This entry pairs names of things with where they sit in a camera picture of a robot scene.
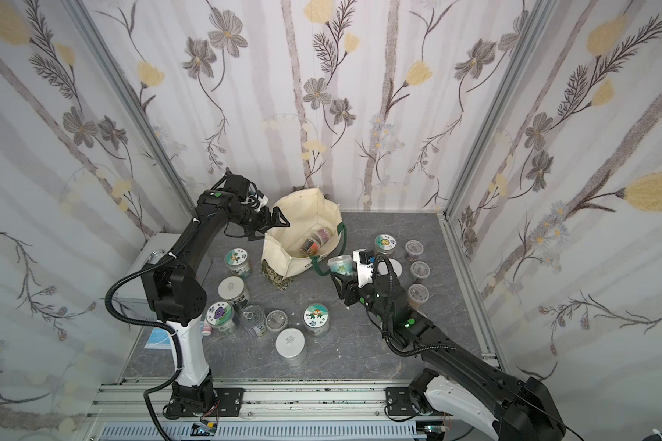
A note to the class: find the grey label seed jar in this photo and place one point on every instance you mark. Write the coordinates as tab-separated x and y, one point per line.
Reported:
291	346

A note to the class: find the white cartoon label seed jar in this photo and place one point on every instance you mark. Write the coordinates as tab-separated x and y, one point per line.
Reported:
385	244

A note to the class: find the clear jar brown contents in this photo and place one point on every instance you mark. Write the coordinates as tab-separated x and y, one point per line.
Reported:
417	295

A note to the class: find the white purple cartoon seed jar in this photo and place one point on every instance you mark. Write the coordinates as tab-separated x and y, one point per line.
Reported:
221	318

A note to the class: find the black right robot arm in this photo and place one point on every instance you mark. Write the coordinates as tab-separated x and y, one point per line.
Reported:
455	382

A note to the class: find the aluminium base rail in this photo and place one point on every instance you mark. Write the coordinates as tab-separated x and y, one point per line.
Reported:
277	410

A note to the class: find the plain white lid jar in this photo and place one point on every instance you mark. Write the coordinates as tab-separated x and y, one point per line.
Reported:
234	291

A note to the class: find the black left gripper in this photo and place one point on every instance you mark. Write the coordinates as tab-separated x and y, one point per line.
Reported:
262	219

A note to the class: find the clear jar grey contents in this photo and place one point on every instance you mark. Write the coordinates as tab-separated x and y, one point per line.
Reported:
419	271

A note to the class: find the white text label jar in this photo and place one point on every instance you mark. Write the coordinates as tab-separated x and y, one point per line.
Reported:
396	265

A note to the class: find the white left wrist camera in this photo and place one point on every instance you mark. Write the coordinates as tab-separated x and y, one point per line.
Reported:
257	201

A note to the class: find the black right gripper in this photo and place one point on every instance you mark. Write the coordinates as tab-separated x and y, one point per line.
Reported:
346	287

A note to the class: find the dark multicolour label jar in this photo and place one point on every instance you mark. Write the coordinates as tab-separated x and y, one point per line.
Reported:
311	245

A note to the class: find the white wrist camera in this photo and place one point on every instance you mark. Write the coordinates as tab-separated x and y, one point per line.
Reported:
257	201
363	260

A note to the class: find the teal label seed jar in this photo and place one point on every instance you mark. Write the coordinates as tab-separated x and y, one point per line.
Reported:
343	265

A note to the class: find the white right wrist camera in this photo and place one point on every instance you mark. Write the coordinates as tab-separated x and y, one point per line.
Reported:
363	260

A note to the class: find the cream canvas tote bag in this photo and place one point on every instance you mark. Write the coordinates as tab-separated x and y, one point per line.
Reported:
307	210

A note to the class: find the blue face mask pack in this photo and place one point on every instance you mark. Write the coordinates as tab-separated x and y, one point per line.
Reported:
159	339

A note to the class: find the red orange label seed jar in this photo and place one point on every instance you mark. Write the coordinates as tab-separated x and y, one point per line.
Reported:
316	319

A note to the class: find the silver tin can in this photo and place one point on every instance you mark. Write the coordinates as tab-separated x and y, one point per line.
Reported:
253	318

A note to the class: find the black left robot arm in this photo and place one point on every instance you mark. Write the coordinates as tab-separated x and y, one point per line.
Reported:
230	184

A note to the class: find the clear purple label seed jar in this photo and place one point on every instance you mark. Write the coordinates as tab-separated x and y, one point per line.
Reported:
414	250

